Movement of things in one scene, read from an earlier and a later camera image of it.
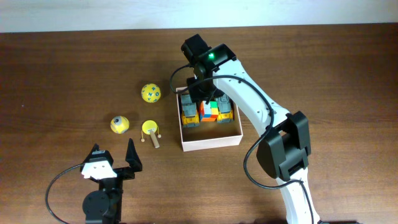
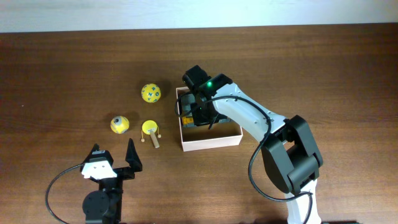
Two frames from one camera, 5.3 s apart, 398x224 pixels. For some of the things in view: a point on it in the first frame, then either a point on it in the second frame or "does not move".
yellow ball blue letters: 150,93 does not move
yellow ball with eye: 119,124 does not move
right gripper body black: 203,91 → 201,115
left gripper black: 134,161 does not move
